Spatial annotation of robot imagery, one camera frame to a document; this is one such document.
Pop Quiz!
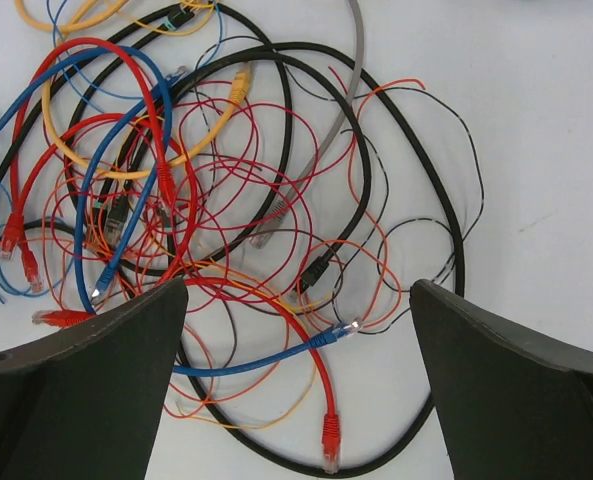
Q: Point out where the grey ethernet cable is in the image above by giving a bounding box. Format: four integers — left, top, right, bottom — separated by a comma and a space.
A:
249, 0, 367, 250

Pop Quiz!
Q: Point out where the thick black cable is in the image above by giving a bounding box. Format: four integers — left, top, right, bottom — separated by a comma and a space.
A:
65, 42, 466, 477

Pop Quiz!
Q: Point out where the yellow ethernet cable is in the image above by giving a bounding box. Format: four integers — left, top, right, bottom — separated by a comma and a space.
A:
15, 0, 217, 39
41, 67, 254, 180

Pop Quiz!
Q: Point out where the thin orange wire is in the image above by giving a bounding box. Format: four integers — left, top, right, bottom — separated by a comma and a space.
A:
40, 77, 427, 431

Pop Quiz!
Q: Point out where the thin red wire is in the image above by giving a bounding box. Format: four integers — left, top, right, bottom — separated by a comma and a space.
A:
63, 97, 357, 301

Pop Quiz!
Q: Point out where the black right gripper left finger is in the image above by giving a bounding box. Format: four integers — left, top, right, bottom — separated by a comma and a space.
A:
0, 279, 188, 479

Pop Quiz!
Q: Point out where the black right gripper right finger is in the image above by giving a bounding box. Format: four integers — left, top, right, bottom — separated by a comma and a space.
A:
410, 280, 593, 479

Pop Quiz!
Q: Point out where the red ethernet cable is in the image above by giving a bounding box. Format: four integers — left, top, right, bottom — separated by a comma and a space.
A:
0, 38, 177, 294
30, 112, 343, 475

